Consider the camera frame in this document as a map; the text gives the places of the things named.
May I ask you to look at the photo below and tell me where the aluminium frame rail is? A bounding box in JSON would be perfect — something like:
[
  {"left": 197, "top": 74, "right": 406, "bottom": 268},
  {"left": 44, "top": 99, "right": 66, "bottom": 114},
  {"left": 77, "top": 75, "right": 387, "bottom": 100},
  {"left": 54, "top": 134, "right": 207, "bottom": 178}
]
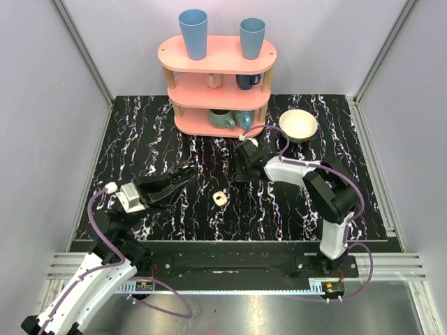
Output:
[{"left": 45, "top": 251, "right": 434, "bottom": 335}]

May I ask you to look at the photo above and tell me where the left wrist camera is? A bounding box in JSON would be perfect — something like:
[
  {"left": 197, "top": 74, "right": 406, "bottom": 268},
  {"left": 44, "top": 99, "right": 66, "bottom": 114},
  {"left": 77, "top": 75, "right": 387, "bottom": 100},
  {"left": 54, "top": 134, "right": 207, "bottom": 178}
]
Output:
[{"left": 117, "top": 182, "right": 145, "bottom": 214}]

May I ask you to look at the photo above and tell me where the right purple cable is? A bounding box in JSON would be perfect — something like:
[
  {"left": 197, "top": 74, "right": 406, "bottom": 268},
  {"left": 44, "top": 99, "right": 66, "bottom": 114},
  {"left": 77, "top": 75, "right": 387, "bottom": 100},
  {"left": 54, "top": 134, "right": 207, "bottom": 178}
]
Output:
[{"left": 239, "top": 125, "right": 374, "bottom": 303}]

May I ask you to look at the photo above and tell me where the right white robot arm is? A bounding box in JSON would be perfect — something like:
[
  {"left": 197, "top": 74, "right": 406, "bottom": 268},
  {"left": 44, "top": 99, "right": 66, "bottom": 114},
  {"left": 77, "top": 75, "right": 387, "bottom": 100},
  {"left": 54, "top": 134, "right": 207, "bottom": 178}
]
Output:
[{"left": 236, "top": 153, "right": 365, "bottom": 277}]

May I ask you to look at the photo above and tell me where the pink three-tier wooden shelf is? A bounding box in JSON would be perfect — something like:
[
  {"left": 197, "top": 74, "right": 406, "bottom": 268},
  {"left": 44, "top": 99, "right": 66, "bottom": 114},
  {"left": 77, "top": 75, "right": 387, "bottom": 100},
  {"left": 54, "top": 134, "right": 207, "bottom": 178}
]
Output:
[{"left": 158, "top": 35, "right": 277, "bottom": 137}]

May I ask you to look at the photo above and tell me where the cream bowl with dark rim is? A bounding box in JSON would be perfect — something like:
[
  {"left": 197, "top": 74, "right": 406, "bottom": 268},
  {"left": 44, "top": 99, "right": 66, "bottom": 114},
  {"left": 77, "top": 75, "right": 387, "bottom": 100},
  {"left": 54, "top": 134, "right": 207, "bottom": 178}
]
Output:
[{"left": 279, "top": 109, "right": 318, "bottom": 143}]

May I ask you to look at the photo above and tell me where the purple cable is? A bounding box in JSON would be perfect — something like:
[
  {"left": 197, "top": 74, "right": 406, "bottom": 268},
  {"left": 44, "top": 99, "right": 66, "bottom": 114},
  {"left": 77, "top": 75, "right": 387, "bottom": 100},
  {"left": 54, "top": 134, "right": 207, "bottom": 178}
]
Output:
[
  {"left": 38, "top": 181, "right": 193, "bottom": 335},
  {"left": 239, "top": 125, "right": 374, "bottom": 303}
]

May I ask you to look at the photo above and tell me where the cream earbud charging case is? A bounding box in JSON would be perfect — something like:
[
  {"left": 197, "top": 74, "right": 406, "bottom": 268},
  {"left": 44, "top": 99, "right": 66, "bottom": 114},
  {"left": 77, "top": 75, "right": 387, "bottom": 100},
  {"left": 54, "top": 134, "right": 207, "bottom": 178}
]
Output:
[{"left": 212, "top": 191, "right": 228, "bottom": 207}]

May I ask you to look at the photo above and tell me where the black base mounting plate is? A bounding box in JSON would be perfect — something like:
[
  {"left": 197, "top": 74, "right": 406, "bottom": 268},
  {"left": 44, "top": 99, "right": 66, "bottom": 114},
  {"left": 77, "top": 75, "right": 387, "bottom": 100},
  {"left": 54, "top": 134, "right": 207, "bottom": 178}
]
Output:
[{"left": 123, "top": 241, "right": 374, "bottom": 292}]

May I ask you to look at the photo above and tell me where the large blue plastic cup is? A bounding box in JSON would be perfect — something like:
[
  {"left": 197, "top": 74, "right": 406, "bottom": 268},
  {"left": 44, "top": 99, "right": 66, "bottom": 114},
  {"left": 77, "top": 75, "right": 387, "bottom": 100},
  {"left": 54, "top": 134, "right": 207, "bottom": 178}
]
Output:
[{"left": 178, "top": 9, "right": 208, "bottom": 61}]

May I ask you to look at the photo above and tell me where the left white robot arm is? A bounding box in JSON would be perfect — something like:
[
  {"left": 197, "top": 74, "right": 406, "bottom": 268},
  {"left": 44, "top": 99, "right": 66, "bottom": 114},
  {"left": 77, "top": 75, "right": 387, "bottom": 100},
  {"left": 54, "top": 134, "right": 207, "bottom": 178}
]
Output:
[{"left": 21, "top": 165, "right": 194, "bottom": 334}]

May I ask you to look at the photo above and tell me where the dark blue ceramic mug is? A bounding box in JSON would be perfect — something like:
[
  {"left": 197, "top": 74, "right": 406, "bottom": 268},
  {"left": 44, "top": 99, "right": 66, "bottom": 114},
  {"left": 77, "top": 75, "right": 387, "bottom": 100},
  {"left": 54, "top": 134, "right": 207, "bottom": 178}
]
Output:
[{"left": 236, "top": 74, "right": 262, "bottom": 90}]

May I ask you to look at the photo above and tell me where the green speckled ceramic mug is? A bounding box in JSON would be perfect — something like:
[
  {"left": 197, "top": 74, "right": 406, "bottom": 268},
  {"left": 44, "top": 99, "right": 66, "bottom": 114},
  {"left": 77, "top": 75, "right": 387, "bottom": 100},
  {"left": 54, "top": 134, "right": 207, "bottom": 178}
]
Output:
[{"left": 209, "top": 109, "right": 235, "bottom": 129}]

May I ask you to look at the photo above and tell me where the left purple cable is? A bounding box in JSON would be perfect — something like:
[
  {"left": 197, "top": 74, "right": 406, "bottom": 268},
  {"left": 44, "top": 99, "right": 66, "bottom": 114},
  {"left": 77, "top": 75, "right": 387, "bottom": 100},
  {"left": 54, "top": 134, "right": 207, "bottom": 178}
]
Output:
[{"left": 38, "top": 181, "right": 193, "bottom": 335}]

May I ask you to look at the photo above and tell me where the small blue plastic cup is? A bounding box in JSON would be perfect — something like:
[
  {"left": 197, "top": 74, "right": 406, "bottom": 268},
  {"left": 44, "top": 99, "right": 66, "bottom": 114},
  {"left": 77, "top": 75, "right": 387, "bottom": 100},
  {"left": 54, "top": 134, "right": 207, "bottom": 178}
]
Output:
[{"left": 240, "top": 17, "right": 265, "bottom": 60}]

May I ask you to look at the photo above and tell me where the light blue butterfly mug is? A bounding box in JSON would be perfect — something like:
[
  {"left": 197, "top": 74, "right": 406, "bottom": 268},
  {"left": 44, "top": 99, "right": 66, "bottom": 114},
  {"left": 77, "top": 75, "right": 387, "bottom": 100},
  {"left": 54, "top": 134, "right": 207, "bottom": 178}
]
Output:
[{"left": 233, "top": 110, "right": 255, "bottom": 131}]

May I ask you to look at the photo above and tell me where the pink ceramic mug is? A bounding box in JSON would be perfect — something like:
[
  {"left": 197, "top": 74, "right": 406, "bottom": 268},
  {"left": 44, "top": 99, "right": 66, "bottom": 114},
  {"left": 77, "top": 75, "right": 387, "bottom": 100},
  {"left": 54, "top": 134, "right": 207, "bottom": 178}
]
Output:
[{"left": 204, "top": 73, "right": 224, "bottom": 89}]

